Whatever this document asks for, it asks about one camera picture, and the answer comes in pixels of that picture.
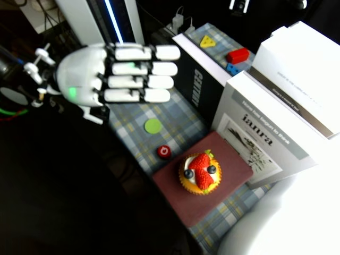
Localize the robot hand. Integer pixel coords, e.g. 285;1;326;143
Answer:
54;41;182;126

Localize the black and white box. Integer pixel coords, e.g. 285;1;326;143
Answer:
172;33;232;128

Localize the white ianra box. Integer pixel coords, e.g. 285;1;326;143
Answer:
211;70;318;190

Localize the maroon book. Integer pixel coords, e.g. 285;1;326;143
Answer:
151;130;254;228

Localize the large white box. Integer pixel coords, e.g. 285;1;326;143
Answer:
248;20;340;140

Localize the white pillar with blue light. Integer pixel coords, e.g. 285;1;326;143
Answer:
54;0;146;47

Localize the green disc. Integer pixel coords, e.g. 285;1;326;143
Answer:
144;118;164;135

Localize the plaid cloth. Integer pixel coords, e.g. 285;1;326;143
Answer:
108;22;277;255

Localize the grey power adapter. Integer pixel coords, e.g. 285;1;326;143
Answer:
171;6;185;30

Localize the red round button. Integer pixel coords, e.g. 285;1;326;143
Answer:
157;144;172;160

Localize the white plug adapter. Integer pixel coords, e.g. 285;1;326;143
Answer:
185;16;197;35

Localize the yellow triangle block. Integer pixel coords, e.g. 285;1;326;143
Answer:
199;35;217;49

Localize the blue block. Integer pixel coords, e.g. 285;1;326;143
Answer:
226;62;247;78

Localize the toy strawberry cupcake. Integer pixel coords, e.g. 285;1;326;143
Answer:
178;149;223;196

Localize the red block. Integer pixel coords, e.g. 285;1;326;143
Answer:
226;47;251;65

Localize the large white rounded object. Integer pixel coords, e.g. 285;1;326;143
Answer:
216;138;340;255

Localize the white black camera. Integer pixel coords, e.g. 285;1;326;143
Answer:
228;0;251;14

